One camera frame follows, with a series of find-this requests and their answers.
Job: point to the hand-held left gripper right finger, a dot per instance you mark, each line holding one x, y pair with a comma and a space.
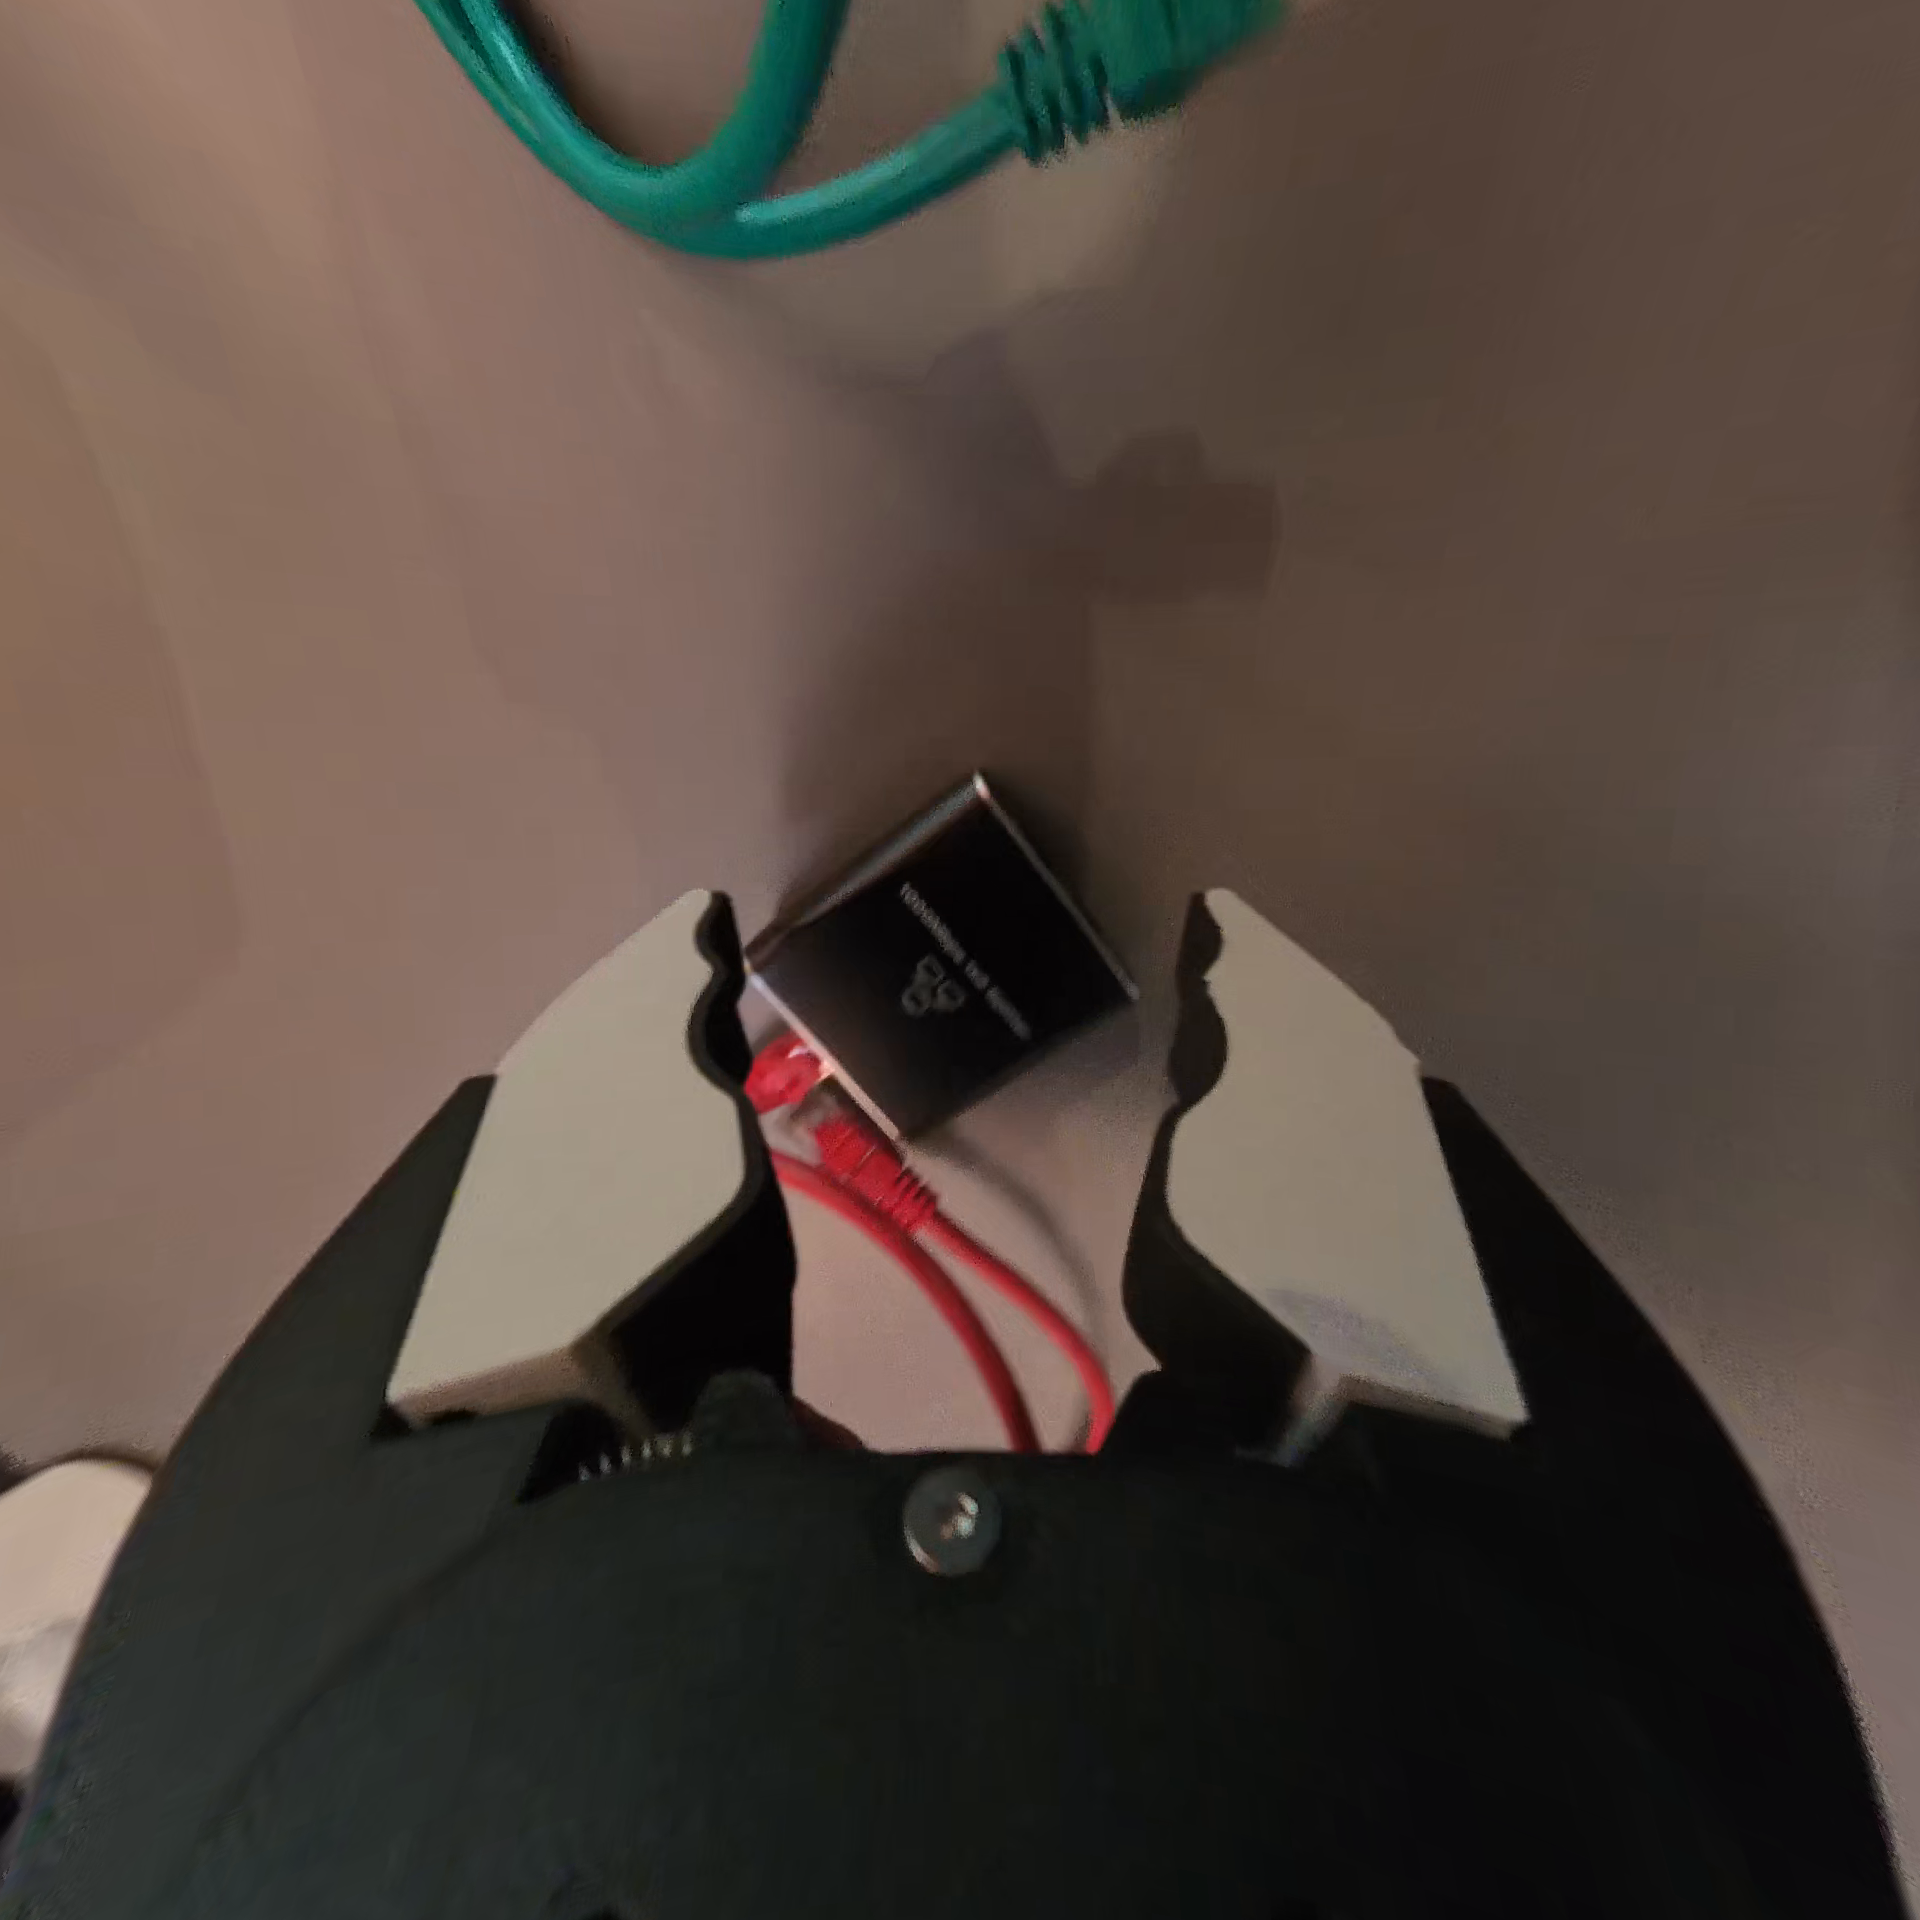
1336, 1200

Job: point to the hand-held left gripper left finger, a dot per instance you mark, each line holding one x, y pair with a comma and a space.
584, 1183

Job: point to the black ethernet coupler box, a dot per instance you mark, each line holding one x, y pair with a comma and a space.
961, 961

